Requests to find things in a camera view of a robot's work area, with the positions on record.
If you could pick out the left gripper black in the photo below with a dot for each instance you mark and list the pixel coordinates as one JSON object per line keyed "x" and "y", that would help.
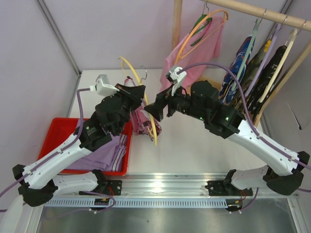
{"x": 132, "y": 94}

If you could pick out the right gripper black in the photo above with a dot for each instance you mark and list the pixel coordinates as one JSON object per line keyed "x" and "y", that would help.
{"x": 167, "y": 104}

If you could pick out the yellow hanger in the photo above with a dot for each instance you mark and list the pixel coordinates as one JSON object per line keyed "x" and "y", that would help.
{"x": 137, "y": 81}

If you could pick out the pink camouflage trousers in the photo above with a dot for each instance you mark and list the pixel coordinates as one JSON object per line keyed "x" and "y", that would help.
{"x": 142, "y": 122}

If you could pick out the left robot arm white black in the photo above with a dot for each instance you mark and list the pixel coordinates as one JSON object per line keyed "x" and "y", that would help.
{"x": 40, "y": 181}

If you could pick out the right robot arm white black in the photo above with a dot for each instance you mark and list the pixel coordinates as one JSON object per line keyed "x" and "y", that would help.
{"x": 283, "y": 170}

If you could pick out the blue patterned trousers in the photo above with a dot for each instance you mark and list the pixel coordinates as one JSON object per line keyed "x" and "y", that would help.
{"x": 229, "y": 87}

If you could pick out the olive camouflage trousers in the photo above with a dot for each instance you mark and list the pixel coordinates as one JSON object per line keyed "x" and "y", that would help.
{"x": 252, "y": 68}

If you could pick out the black patterned trousers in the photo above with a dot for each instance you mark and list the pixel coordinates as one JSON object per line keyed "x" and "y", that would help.
{"x": 253, "y": 101}

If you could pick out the cream hanger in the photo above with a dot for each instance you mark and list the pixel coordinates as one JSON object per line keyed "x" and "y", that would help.
{"x": 289, "y": 43}

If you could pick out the mint green hanger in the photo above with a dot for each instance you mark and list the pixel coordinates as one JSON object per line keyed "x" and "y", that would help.
{"x": 249, "y": 49}

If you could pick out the purple hanger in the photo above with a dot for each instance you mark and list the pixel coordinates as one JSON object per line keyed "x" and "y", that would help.
{"x": 263, "y": 62}

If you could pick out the purple folded garment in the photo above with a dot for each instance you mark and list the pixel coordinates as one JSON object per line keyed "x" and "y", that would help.
{"x": 108, "y": 159}

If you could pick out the plain pink garment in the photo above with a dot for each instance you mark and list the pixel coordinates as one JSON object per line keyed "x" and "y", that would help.
{"x": 208, "y": 48}

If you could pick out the red plastic bin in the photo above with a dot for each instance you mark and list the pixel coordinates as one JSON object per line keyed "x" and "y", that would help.
{"x": 62, "y": 129}

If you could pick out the wooden clothes rack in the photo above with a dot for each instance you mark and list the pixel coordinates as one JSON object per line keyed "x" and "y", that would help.
{"x": 256, "y": 12}

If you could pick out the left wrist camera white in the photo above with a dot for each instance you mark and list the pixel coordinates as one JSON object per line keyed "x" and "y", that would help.
{"x": 103, "y": 87}

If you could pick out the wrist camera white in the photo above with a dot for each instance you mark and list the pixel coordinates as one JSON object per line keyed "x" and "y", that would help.
{"x": 103, "y": 87}
{"x": 175, "y": 76}

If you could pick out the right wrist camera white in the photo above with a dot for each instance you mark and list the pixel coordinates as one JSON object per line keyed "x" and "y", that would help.
{"x": 175, "y": 76}

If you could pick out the aluminium mounting rail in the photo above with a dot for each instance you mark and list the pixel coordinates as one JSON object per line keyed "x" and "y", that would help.
{"x": 157, "y": 185}

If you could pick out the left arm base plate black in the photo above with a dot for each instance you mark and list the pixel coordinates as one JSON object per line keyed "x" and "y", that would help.
{"x": 110, "y": 187}

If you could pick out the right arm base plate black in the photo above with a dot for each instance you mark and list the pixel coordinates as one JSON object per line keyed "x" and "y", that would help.
{"x": 222, "y": 188}

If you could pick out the white slotted cable duct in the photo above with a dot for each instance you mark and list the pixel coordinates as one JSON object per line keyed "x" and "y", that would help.
{"x": 137, "y": 202}

